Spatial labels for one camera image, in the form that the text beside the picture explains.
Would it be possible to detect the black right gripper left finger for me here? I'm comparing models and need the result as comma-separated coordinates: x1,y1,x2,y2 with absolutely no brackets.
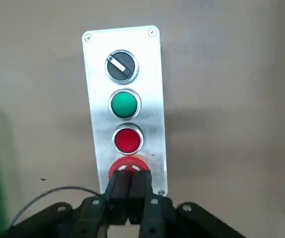
0,171,131,238

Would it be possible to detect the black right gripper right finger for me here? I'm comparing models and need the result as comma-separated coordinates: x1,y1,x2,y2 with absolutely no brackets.
129,170,248,238

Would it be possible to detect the red emergency stop button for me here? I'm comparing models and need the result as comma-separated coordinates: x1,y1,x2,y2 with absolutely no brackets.
108,156,151,181

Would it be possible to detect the red round push button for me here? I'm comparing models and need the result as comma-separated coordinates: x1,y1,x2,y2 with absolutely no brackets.
112,122,143,155

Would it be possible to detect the green round push button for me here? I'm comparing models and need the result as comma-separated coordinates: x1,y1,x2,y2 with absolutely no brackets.
108,90,142,120

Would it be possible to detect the white four-button control box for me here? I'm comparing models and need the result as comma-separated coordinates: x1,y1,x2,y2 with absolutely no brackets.
81,25,169,197

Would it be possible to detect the thin grey cable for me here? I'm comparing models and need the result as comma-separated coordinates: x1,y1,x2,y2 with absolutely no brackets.
10,186,104,227

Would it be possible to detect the black selector switch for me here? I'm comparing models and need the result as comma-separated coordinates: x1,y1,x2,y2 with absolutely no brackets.
104,49,140,84

